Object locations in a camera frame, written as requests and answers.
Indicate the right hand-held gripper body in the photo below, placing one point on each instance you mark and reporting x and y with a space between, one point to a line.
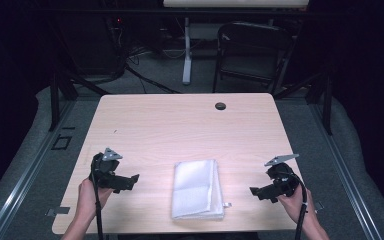
281 181

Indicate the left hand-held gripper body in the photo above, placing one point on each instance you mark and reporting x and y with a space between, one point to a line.
108 173

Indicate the white cloth bag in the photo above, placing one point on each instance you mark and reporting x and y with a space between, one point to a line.
196 190

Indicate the person's right hand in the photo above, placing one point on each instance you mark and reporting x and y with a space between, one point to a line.
295 205

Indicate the person's left hand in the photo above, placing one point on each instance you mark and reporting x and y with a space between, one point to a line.
88 198

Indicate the black tape strip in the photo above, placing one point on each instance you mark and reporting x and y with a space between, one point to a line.
68 128

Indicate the black tape square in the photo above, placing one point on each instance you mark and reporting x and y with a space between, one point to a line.
56 142

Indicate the black metal stand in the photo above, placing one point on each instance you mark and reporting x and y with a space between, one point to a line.
327 103
55 100

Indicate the black table grommet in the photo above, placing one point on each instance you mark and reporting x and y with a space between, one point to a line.
220 106

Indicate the dark computer tower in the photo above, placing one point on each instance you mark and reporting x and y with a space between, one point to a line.
90 46

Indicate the black folding chair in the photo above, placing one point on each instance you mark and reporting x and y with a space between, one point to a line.
251 53

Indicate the white desk leg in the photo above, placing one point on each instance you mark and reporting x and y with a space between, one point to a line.
187 53

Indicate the grey metal bracket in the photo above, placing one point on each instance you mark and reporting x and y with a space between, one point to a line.
58 210
319 206

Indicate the aluminium floor rail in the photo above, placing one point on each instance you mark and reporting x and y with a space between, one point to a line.
23 176
346 180

